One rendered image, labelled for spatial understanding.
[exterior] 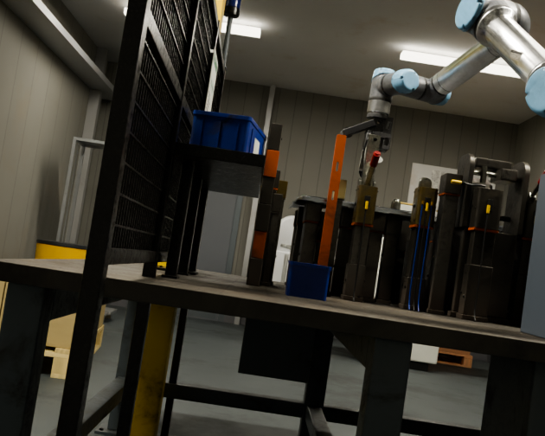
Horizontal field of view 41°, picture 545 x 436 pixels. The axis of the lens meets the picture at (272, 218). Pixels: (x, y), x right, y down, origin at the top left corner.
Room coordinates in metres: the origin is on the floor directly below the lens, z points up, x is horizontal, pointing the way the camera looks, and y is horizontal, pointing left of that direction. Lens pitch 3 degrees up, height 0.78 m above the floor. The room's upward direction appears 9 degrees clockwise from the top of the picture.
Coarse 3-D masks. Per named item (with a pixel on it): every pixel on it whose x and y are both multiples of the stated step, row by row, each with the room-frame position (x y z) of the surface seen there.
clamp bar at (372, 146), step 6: (372, 138) 2.19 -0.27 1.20; (378, 138) 2.20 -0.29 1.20; (372, 144) 2.20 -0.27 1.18; (378, 144) 2.20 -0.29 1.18; (366, 150) 2.22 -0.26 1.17; (372, 150) 2.20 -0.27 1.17; (378, 150) 2.20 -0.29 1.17; (366, 156) 2.21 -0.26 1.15; (366, 162) 2.21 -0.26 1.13; (366, 168) 2.21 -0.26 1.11; (366, 174) 2.21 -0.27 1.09; (372, 180) 2.22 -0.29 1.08
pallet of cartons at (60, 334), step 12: (0, 288) 3.86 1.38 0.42; (0, 300) 3.86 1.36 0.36; (0, 312) 3.89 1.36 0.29; (0, 324) 3.87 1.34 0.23; (60, 324) 3.89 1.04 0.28; (72, 324) 3.90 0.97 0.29; (48, 336) 3.89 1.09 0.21; (60, 336) 3.89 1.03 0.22; (72, 336) 3.90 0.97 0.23; (60, 348) 3.89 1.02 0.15; (96, 348) 4.92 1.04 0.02; (60, 360) 3.86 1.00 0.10; (60, 372) 3.86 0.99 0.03
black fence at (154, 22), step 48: (144, 0) 1.10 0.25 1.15; (192, 0) 1.71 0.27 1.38; (144, 48) 1.23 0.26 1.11; (192, 48) 1.89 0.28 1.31; (144, 96) 1.31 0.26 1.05; (192, 96) 2.07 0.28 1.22; (144, 144) 1.39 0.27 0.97; (96, 192) 1.10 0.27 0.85; (144, 192) 1.49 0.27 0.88; (96, 240) 1.10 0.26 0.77; (144, 240) 1.59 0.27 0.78; (96, 288) 1.10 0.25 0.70; (96, 336) 1.14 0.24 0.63; (144, 336) 1.73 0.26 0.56
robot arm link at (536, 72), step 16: (464, 0) 1.93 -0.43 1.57; (480, 0) 1.87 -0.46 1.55; (496, 0) 1.88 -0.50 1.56; (464, 16) 1.92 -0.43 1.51; (480, 16) 1.87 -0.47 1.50; (496, 16) 1.85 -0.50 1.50; (512, 16) 1.86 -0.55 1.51; (480, 32) 1.88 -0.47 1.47; (496, 32) 1.83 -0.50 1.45; (512, 32) 1.79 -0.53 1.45; (496, 48) 1.84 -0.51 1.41; (512, 48) 1.77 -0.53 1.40; (528, 48) 1.73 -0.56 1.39; (512, 64) 1.77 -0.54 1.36; (528, 64) 1.71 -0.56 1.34; (544, 64) 1.66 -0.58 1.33; (528, 80) 1.69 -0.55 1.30; (544, 80) 1.62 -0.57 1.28; (528, 96) 1.66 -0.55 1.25; (544, 96) 1.62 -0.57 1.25; (544, 112) 1.63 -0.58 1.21
